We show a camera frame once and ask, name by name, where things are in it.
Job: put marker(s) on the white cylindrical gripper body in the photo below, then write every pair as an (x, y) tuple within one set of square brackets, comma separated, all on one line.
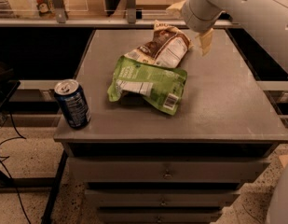
[(190, 16)]

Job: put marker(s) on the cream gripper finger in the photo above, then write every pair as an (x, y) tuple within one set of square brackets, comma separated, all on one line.
[(175, 9), (205, 41)]

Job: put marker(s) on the brown chip bag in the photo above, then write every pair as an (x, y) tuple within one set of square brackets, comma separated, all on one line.
[(167, 48)]

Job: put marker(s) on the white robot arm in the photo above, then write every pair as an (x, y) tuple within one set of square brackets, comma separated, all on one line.
[(266, 21)]

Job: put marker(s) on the green chip bag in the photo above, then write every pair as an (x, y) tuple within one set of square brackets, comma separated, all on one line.
[(161, 87)]

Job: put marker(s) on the blue soda can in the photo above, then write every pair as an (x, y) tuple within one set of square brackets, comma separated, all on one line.
[(72, 101)]

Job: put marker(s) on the grey drawer cabinet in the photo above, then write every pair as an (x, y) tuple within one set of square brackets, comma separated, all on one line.
[(141, 166)]

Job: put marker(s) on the black table at left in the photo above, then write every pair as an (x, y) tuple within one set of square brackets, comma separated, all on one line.
[(8, 83)]

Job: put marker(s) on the grey metal shelf rail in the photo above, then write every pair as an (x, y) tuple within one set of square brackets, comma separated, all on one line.
[(88, 13)]

